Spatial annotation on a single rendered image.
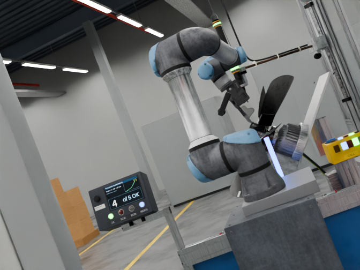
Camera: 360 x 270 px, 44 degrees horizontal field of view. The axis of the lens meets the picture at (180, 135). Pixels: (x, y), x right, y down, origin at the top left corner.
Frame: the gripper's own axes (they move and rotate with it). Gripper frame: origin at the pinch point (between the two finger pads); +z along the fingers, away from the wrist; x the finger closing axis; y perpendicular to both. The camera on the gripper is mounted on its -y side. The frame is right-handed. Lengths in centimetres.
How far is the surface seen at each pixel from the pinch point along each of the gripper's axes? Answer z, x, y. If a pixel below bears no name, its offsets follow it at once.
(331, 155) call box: 31.6, -17.6, 17.9
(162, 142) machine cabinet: -64, 751, -176
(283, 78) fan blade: -6.0, 21.0, 27.1
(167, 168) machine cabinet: -12, 751, -202
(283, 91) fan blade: -0.6, 27.5, 23.6
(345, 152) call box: 34.4, -17.5, 22.8
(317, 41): -11, 56, 59
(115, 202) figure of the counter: -9, -21, -68
